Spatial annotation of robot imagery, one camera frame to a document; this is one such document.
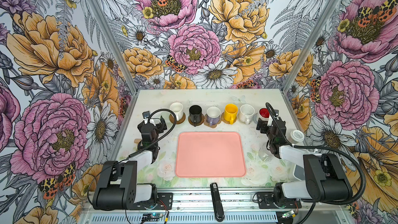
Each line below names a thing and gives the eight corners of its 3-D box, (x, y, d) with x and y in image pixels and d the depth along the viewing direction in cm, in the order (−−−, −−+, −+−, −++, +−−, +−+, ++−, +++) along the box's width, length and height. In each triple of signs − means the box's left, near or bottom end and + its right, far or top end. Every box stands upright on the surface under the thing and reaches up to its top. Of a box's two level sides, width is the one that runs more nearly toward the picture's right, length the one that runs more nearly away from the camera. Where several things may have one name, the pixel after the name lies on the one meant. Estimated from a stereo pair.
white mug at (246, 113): (240, 128, 103) (243, 119, 95) (237, 113, 110) (240, 104, 103) (253, 128, 103) (257, 119, 95) (249, 113, 110) (253, 104, 103)
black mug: (189, 128, 102) (188, 119, 94) (190, 115, 110) (189, 104, 101) (201, 128, 102) (201, 119, 94) (201, 115, 110) (201, 104, 101)
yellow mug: (224, 126, 103) (226, 118, 95) (223, 112, 110) (224, 103, 103) (237, 126, 103) (239, 118, 95) (234, 112, 110) (237, 103, 103)
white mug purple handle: (210, 129, 102) (210, 121, 94) (205, 116, 109) (206, 107, 101) (222, 127, 103) (223, 118, 96) (217, 114, 110) (218, 105, 102)
